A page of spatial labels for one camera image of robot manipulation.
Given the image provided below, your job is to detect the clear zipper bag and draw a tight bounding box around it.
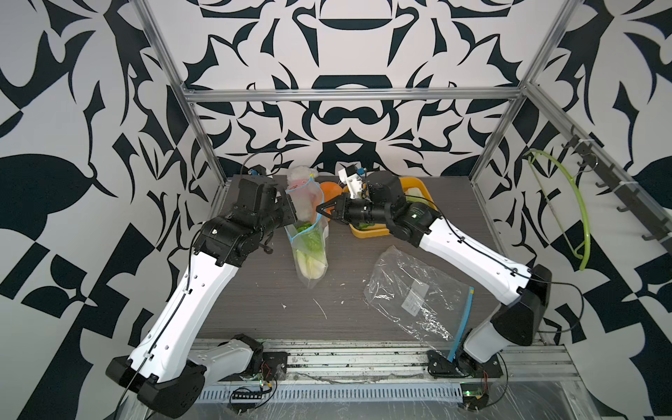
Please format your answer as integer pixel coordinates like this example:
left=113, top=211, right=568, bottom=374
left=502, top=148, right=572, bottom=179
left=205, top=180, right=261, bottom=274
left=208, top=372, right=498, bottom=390
left=364, top=246, right=474, bottom=362
left=285, top=175, right=329, bottom=289

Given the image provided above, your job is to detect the chinese cabbage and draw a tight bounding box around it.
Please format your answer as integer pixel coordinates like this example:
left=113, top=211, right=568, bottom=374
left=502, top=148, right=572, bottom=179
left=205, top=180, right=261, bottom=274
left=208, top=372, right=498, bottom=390
left=292, top=223, right=328, bottom=281

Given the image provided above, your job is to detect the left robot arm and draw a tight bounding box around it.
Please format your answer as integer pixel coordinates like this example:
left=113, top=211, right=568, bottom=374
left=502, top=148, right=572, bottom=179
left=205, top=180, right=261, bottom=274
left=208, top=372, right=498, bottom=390
left=106, top=175, right=296, bottom=419

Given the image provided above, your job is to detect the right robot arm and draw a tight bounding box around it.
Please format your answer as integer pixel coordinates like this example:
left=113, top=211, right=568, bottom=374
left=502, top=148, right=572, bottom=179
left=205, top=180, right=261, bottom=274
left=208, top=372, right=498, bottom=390
left=316, top=169, right=552, bottom=364

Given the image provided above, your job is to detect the yellow plastic tray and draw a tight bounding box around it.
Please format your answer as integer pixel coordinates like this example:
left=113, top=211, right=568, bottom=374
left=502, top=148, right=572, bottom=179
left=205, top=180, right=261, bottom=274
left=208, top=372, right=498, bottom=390
left=346, top=173, right=440, bottom=244

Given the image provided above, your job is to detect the white teddy bear pink shirt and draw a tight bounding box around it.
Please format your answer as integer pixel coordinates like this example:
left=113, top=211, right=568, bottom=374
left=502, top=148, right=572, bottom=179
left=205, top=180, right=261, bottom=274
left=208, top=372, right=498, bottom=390
left=286, top=166, right=319, bottom=222

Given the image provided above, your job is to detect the orange plush toy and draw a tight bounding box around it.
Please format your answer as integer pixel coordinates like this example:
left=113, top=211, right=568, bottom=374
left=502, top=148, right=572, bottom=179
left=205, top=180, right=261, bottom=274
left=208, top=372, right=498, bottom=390
left=318, top=181, right=343, bottom=214

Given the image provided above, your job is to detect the left small circuit board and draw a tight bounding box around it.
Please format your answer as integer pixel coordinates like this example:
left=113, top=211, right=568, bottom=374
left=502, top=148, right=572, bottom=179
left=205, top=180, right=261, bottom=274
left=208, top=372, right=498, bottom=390
left=229, top=387, right=275, bottom=414

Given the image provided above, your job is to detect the small circuit board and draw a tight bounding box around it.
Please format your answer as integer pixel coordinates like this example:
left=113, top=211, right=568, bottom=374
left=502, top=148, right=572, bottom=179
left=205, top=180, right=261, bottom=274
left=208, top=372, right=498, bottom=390
left=229, top=387, right=275, bottom=414
left=460, top=383, right=489, bottom=412

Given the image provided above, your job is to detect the right small circuit board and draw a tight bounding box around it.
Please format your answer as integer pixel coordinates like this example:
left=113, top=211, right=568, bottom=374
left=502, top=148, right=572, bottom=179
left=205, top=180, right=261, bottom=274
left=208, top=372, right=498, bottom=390
left=460, top=383, right=489, bottom=412

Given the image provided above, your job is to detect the black hook rack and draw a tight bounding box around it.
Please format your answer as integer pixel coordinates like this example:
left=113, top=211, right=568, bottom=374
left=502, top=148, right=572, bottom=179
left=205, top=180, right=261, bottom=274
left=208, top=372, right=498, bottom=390
left=563, top=125, right=671, bottom=254

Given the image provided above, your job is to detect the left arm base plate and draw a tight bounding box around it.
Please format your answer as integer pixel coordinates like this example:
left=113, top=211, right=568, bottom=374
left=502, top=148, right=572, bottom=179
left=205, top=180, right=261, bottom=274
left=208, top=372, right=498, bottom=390
left=222, top=351, right=290, bottom=382

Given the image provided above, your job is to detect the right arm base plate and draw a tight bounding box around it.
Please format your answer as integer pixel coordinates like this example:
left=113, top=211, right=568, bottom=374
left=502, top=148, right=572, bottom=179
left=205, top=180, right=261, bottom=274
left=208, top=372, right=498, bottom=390
left=426, top=350, right=504, bottom=379

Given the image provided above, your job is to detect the green hoop on wall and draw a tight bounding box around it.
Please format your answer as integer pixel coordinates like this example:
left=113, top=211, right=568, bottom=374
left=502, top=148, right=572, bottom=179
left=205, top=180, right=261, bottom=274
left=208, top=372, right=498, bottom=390
left=523, top=149, right=593, bottom=271

